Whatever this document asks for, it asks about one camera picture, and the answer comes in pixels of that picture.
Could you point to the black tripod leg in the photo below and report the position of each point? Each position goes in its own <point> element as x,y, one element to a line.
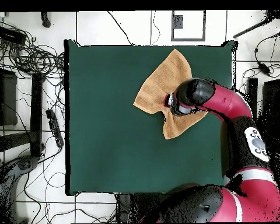
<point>252,28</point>

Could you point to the dark grey round-headed stand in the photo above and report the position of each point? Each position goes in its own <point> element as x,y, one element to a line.
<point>24,164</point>

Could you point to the dark green table cloth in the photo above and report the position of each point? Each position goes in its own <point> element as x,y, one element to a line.
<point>107,151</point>

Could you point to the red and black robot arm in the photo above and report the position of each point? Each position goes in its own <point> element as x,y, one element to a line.
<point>226,102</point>

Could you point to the black stand beam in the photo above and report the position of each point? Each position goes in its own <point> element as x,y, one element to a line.
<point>36,112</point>
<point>252,93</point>

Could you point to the orange-tan terry towel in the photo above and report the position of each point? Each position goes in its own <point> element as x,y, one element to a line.
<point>158,88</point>

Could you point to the black flat panel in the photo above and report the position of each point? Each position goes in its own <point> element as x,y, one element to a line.
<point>275,105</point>
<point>5,98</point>

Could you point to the black power strip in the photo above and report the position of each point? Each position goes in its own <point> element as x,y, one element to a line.
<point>54,128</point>

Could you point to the black stand frame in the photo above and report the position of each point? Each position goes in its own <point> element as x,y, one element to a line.
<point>124,207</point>

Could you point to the black office chair base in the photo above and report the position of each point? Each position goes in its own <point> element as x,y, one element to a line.
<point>46,19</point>

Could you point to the grey rectangular frame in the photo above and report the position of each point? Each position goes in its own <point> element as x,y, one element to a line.
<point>204,25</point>

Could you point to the dark grey square box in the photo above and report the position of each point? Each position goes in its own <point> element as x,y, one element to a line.
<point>178,22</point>

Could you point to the black power adapter box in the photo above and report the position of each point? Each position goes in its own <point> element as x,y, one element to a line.
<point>10,35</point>

